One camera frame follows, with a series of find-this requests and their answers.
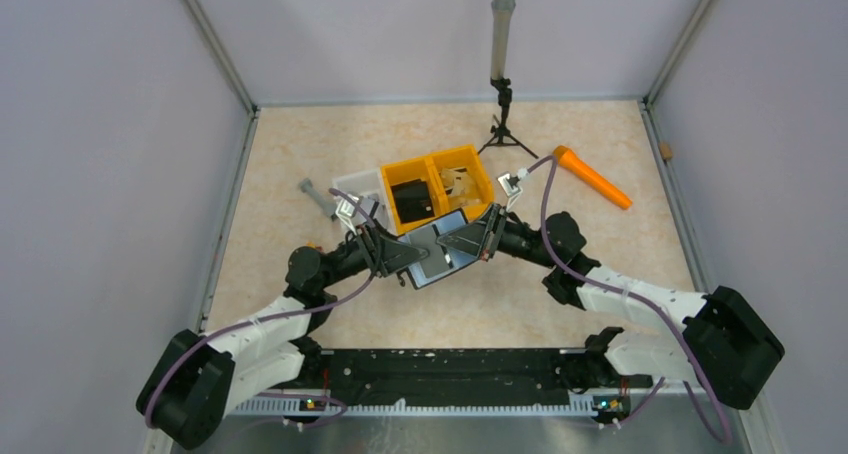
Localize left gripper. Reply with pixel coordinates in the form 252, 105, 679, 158
318, 218, 429, 289

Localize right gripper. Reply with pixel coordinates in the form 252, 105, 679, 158
438, 201, 559, 269

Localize black leather card holder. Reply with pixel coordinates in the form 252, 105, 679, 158
400, 209, 472, 289

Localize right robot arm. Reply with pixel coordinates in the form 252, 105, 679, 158
436, 204, 785, 410

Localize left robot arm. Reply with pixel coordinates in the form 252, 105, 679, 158
136, 224, 429, 449

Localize beige striped cards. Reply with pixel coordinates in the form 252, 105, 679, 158
440, 168, 479, 210

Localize yellow bin with beige cards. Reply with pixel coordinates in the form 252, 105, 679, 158
429, 145, 495, 220

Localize black cards stack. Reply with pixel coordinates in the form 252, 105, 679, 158
391, 179, 433, 223

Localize yellow bin with black cards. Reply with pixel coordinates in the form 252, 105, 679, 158
380, 156, 447, 235

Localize white plastic bin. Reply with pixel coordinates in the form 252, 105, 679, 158
332, 169, 395, 233

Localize black mini tripod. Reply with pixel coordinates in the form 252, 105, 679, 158
477, 78, 539, 159

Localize grey plastic bolt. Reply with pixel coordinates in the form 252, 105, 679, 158
298, 178, 337, 220

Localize orange toy microphone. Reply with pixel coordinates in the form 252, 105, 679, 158
553, 145, 633, 210

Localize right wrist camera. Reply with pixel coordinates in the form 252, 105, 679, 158
497, 168, 529, 212

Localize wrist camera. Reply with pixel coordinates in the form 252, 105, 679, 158
497, 168, 529, 212
335, 196, 365, 233

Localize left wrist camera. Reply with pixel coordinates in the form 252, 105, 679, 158
335, 196, 365, 233

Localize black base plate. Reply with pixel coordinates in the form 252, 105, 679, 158
279, 348, 652, 408

